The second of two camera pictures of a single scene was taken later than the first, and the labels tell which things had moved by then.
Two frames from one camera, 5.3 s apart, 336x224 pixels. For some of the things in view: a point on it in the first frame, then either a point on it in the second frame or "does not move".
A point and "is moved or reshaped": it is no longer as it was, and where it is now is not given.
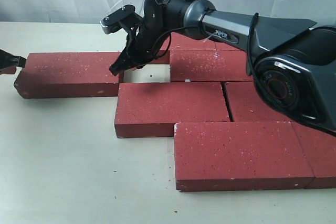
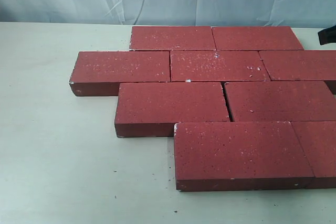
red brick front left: [240, 156] does not move
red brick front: [78, 74] is moved or reshaped
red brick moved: [150, 109] does not move
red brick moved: [209, 65] does not move
